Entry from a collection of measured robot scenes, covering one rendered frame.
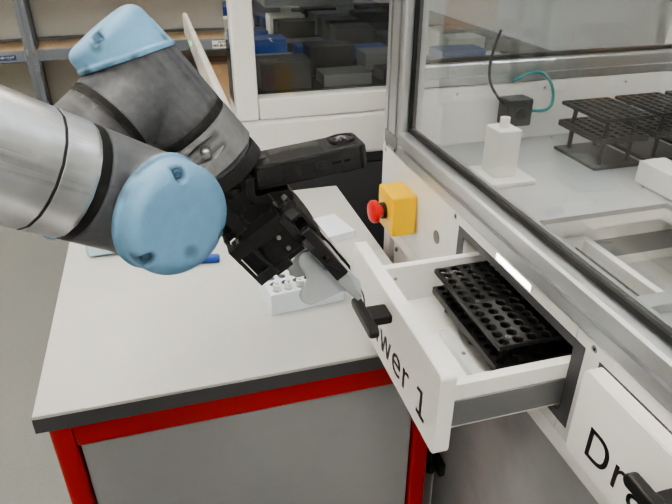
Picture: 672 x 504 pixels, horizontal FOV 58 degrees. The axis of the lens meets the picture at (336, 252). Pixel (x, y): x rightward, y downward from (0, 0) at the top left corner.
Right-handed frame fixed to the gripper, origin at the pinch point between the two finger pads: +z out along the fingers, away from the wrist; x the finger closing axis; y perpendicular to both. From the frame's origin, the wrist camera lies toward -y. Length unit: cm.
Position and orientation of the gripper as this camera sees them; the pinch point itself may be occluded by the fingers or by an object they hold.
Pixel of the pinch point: (353, 277)
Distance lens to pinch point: 67.8
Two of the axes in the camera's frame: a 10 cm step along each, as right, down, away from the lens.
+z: 5.5, 6.4, 5.4
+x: 2.7, 4.7, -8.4
